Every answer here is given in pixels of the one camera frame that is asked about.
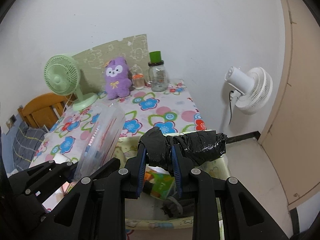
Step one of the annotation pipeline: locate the clear plastic packet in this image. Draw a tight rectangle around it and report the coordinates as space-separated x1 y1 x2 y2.
73 103 125 181

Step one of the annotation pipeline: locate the green tissue pack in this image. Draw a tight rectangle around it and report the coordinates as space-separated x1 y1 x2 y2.
143 167 176 200

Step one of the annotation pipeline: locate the grey sock bundle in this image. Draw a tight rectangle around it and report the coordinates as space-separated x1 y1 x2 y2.
161 196 194 218

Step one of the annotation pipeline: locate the black plastic bag roll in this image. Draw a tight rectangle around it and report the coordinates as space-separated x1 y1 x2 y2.
139 127 227 172

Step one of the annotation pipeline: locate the white cotton pad pack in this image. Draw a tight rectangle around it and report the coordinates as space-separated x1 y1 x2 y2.
53 153 72 164

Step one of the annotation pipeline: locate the yellow patterned storage box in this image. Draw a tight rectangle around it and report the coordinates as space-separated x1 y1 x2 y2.
113 129 232 230

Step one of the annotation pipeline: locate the grey plaid pillow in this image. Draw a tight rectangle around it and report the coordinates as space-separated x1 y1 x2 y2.
12 121 47 172

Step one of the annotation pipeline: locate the beige door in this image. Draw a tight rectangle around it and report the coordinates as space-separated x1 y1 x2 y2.
259 0 319 210

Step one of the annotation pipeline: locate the purple plush toy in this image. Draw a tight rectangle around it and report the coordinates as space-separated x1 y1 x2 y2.
104 56 132 100

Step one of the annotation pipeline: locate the green desk fan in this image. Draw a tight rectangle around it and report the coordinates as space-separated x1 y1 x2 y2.
43 54 98 111

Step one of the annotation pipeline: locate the toothpick jar orange lid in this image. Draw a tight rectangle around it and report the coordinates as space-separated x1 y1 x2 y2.
132 74 145 90

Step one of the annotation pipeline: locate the floral tablecloth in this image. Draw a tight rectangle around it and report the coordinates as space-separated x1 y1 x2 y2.
31 79 206 166

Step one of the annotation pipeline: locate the green patterned cardboard sheet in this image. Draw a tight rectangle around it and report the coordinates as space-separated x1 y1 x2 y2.
73 34 150 94

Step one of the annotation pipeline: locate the white standing fan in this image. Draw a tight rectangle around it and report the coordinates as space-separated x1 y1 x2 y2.
225 67 273 115

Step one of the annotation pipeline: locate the glass jar green lid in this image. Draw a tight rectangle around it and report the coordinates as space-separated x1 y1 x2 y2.
148 51 168 92

